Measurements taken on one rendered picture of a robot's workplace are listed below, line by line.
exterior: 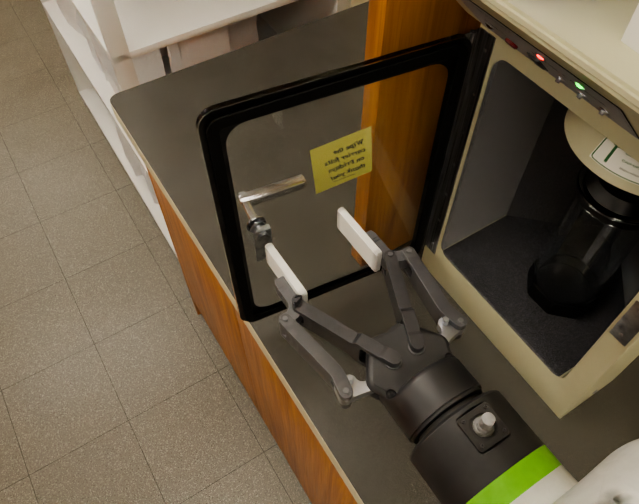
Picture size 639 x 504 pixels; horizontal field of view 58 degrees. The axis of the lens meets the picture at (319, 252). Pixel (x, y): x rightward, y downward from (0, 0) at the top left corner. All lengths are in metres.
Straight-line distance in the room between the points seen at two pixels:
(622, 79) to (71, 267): 2.06
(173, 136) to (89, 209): 1.26
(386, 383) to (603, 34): 0.31
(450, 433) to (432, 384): 0.04
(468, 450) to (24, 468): 1.67
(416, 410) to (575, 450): 0.46
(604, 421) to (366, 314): 0.37
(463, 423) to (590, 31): 0.29
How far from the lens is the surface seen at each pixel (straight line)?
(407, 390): 0.48
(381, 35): 0.67
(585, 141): 0.66
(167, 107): 1.29
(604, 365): 0.78
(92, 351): 2.08
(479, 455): 0.46
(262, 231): 0.68
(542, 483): 0.46
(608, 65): 0.45
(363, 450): 0.85
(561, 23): 0.47
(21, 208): 2.56
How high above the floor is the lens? 1.75
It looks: 55 degrees down
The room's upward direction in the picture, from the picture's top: straight up
